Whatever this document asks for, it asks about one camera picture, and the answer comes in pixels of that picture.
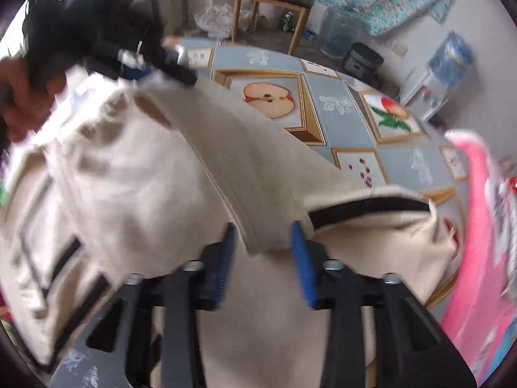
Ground fruit print tablecloth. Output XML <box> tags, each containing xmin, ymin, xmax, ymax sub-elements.
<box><xmin>52</xmin><ymin>36</ymin><xmax>471</xmax><ymax>388</ymax></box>

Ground pink floral blanket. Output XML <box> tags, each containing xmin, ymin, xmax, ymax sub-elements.
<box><xmin>440</xmin><ymin>129</ymin><xmax>517</xmax><ymax>384</ymax></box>

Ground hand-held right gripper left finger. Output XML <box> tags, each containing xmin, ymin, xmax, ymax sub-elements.
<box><xmin>83</xmin><ymin>222</ymin><xmax>237</xmax><ymax>388</ymax></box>

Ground white water dispenser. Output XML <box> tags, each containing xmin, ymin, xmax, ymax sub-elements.
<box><xmin>400</xmin><ymin>73</ymin><xmax>453</xmax><ymax>124</ymax></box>

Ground cream zip jacket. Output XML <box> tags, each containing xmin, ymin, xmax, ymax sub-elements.
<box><xmin>0</xmin><ymin>69</ymin><xmax>459</xmax><ymax>388</ymax></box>

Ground black round appliance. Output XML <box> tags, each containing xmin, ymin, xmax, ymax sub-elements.
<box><xmin>343</xmin><ymin>42</ymin><xmax>384</xmax><ymax>87</ymax></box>

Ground white wall socket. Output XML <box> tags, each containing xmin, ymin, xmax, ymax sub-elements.
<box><xmin>385</xmin><ymin>39</ymin><xmax>408</xmax><ymax>57</ymax></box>

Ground blue water bottle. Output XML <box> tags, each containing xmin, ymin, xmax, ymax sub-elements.
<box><xmin>428</xmin><ymin>32</ymin><xmax>473</xmax><ymax>87</ymax></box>

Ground clear plastic bag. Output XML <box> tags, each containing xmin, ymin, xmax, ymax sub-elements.
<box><xmin>195</xmin><ymin>3</ymin><xmax>235</xmax><ymax>37</ymax></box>

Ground person's left hand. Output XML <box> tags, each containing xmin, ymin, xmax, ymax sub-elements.
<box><xmin>0</xmin><ymin>59</ymin><xmax>67</xmax><ymax>143</ymax></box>

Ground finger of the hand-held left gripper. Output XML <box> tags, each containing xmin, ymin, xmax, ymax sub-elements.
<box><xmin>115</xmin><ymin>59</ymin><xmax>162</xmax><ymax>85</ymax></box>
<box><xmin>159</xmin><ymin>36</ymin><xmax>198</xmax><ymax>88</ymax></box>

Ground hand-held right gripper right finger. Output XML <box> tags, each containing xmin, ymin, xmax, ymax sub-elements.
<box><xmin>290</xmin><ymin>221</ymin><xmax>477</xmax><ymax>388</ymax></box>

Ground empty clear water jug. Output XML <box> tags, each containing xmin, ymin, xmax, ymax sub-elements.
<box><xmin>321</xmin><ymin>6</ymin><xmax>362</xmax><ymax>57</ymax></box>

